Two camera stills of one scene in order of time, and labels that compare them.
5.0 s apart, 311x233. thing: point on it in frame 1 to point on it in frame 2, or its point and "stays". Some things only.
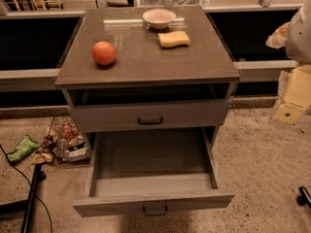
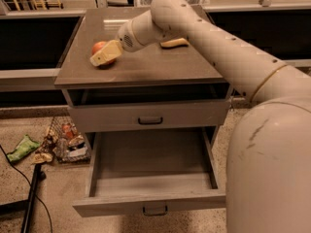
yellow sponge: [173, 39] stays
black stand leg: [28, 205] stays
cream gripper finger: [297, 96] to [109, 51]
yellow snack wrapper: [41, 157] stays
